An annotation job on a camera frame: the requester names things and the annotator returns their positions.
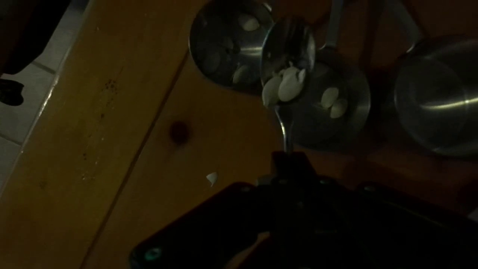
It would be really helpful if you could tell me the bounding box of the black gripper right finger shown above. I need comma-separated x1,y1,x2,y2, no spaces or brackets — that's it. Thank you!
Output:
290,151,323,190

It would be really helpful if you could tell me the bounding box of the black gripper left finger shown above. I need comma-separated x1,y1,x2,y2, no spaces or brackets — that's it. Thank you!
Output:
259,151,293,190

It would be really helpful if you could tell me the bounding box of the small white object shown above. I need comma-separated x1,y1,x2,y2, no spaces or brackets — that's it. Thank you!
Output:
232,66,251,85
262,64,308,108
239,14,262,33
329,97,350,121
320,85,341,109
205,171,221,187

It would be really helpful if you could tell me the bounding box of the silver spoon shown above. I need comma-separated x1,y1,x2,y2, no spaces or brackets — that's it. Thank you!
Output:
260,17,319,157

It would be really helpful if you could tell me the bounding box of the large steel measuring cup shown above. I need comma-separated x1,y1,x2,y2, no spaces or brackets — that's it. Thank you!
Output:
381,0,478,160

